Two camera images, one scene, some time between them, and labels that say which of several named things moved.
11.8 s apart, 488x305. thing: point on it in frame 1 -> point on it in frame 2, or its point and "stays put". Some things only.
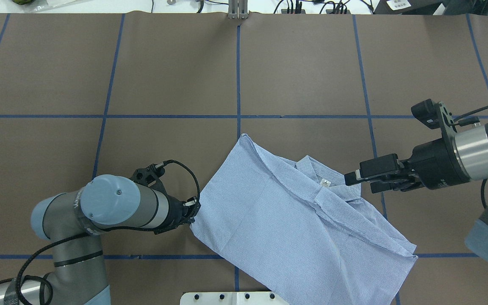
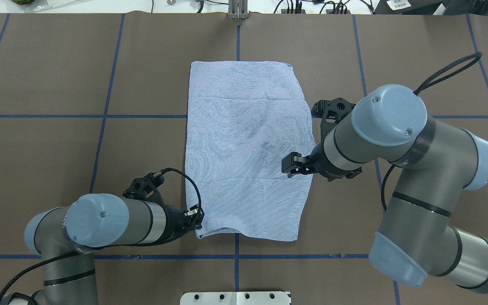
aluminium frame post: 238,9 stays put
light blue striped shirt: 306,235 -> 241,117
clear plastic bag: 41,5 stays put
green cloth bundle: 23,2 stays put
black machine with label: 428,7 stays put
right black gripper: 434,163 -> 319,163
